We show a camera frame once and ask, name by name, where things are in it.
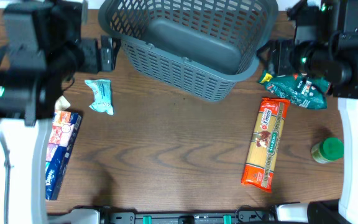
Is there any green Nescafe coffee bag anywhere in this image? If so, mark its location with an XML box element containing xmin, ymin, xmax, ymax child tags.
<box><xmin>258</xmin><ymin>70</ymin><xmax>331</xmax><ymax>110</ymax></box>

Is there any grey plastic mesh basket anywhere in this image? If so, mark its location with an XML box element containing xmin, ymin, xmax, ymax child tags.
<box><xmin>98</xmin><ymin>0</ymin><xmax>278</xmax><ymax>102</ymax></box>

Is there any orange San Remo spaghetti pack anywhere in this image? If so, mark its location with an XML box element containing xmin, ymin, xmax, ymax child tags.
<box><xmin>241</xmin><ymin>98</ymin><xmax>290</xmax><ymax>192</ymax></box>

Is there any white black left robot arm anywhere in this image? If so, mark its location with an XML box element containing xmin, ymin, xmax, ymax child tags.
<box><xmin>0</xmin><ymin>1</ymin><xmax>121</xmax><ymax>223</ymax></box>

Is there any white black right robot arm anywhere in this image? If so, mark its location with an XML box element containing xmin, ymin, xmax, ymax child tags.
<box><xmin>268</xmin><ymin>0</ymin><xmax>358</xmax><ymax>223</ymax></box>

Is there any teal wet wipes pack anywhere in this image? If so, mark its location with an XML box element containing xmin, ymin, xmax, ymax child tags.
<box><xmin>85</xmin><ymin>79</ymin><xmax>114</xmax><ymax>116</ymax></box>

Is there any beige brown snack pouch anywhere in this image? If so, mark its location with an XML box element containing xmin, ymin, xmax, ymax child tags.
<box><xmin>55</xmin><ymin>96</ymin><xmax>71</xmax><ymax>111</ymax></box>

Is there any blue Kleenex tissue multipack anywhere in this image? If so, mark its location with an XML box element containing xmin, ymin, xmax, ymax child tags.
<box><xmin>45</xmin><ymin>110</ymin><xmax>82</xmax><ymax>200</ymax></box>

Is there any green lidded spice jar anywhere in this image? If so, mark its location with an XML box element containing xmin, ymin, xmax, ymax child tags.
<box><xmin>311</xmin><ymin>138</ymin><xmax>344</xmax><ymax>164</ymax></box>

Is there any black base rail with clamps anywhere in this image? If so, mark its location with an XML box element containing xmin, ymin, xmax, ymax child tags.
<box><xmin>47</xmin><ymin>203</ymin><xmax>341</xmax><ymax>224</ymax></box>

